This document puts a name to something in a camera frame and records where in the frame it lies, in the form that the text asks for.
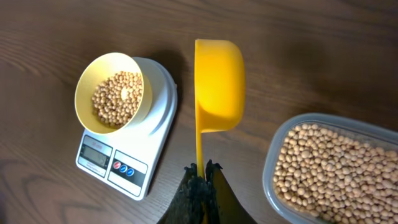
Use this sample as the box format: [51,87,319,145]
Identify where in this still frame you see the soybeans in yellow bowl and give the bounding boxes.
[91,71,144,129]

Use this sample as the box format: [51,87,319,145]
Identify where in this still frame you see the yellow measuring scoop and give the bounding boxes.
[194,39,245,178]

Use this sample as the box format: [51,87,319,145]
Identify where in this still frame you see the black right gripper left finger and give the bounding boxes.
[157,163,207,224]

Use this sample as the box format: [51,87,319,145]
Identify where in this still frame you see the white digital kitchen scale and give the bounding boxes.
[75,57,178,200]

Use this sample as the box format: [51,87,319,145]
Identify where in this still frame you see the yellow plastic bowl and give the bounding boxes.
[75,52,153,135]

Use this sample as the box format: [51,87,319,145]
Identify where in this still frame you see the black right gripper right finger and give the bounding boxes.
[205,160,256,224]

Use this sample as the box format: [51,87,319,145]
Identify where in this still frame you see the clear container of soybeans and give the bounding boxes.
[262,113,397,223]

